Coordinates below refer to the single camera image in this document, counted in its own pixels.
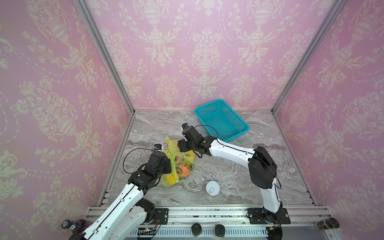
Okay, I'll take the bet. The purple bottle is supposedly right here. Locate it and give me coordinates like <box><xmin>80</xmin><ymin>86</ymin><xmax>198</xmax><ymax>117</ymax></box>
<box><xmin>61</xmin><ymin>219</ymin><xmax>93</xmax><ymax>234</ymax></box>

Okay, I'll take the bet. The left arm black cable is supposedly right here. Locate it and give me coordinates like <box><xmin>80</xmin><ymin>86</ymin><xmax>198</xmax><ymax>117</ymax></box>
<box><xmin>122</xmin><ymin>147</ymin><xmax>155</xmax><ymax>175</ymax></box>

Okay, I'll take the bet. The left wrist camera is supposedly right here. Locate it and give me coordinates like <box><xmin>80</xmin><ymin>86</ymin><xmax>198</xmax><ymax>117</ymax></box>
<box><xmin>154</xmin><ymin>144</ymin><xmax>163</xmax><ymax>151</ymax></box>

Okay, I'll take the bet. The black round knob right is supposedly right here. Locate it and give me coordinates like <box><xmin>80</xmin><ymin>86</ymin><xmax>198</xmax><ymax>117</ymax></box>
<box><xmin>214</xmin><ymin>224</ymin><xmax>226</xmax><ymax>238</ymax></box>

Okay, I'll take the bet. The teal plastic basket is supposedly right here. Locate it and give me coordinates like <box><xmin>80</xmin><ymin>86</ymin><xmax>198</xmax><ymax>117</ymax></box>
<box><xmin>194</xmin><ymin>99</ymin><xmax>250</xmax><ymax>143</ymax></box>

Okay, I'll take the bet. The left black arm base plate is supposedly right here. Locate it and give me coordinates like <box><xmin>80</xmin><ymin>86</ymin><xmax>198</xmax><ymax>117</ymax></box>
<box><xmin>144</xmin><ymin>208</ymin><xmax>169</xmax><ymax>225</ymax></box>

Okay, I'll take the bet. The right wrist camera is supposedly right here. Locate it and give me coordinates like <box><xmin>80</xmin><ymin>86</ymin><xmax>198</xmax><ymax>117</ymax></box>
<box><xmin>182</xmin><ymin>123</ymin><xmax>189</xmax><ymax>130</ymax></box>

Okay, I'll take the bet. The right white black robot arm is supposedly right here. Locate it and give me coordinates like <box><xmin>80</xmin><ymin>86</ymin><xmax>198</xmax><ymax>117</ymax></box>
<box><xmin>178</xmin><ymin>124</ymin><xmax>283</xmax><ymax>224</ymax></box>

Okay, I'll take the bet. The orange fruit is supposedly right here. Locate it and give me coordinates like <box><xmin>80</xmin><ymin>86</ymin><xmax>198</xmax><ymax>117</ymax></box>
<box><xmin>176</xmin><ymin>166</ymin><xmax>190</xmax><ymax>178</ymax></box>

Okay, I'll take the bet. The black round knob left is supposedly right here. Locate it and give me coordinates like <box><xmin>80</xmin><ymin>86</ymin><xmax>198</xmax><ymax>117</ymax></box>
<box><xmin>191</xmin><ymin>223</ymin><xmax>203</xmax><ymax>237</ymax></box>

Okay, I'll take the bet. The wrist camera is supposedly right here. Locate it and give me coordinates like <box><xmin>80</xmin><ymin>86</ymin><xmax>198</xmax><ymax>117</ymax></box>
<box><xmin>182</xmin><ymin>123</ymin><xmax>189</xmax><ymax>130</ymax></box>
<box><xmin>154</xmin><ymin>144</ymin><xmax>163</xmax><ymax>151</ymax></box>

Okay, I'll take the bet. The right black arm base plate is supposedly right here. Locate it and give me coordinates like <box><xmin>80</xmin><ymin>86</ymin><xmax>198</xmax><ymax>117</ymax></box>
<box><xmin>246</xmin><ymin>208</ymin><xmax>291</xmax><ymax>225</ymax></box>

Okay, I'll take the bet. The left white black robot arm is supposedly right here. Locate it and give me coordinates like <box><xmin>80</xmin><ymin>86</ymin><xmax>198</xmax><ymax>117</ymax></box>
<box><xmin>69</xmin><ymin>151</ymin><xmax>172</xmax><ymax>240</ymax></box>

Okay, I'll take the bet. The dark bottle right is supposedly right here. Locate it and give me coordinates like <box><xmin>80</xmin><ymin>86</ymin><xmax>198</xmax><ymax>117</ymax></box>
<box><xmin>315</xmin><ymin>217</ymin><xmax>340</xmax><ymax>231</ymax></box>

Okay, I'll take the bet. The black round knob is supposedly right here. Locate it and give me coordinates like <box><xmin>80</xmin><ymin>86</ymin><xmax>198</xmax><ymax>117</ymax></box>
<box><xmin>214</xmin><ymin>224</ymin><xmax>226</xmax><ymax>238</ymax></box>
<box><xmin>191</xmin><ymin>223</ymin><xmax>203</xmax><ymax>237</ymax></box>

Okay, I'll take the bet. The aluminium front rail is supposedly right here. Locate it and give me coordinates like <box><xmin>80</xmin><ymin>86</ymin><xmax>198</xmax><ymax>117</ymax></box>
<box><xmin>78</xmin><ymin>205</ymin><xmax>343</xmax><ymax>240</ymax></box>

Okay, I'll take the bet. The yellow plastic bag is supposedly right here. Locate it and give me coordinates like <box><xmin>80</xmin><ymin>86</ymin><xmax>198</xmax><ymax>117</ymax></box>
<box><xmin>161</xmin><ymin>137</ymin><xmax>196</xmax><ymax>186</ymax></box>

